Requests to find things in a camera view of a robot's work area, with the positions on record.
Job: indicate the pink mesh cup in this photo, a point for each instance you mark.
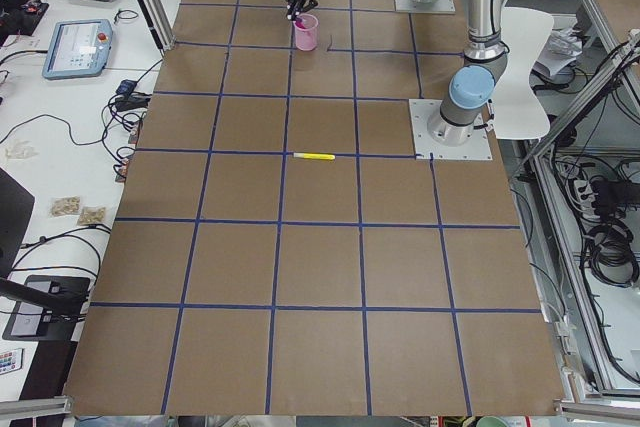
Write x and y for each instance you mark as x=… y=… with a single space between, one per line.
x=306 y=39

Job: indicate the yellow marker pen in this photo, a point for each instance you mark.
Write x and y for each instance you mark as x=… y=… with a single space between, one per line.
x=314 y=156

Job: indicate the black power adapter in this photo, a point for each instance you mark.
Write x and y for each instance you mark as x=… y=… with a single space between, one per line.
x=126 y=87

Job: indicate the white plastic chair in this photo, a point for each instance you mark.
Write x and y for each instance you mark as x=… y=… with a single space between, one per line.
x=519 y=115

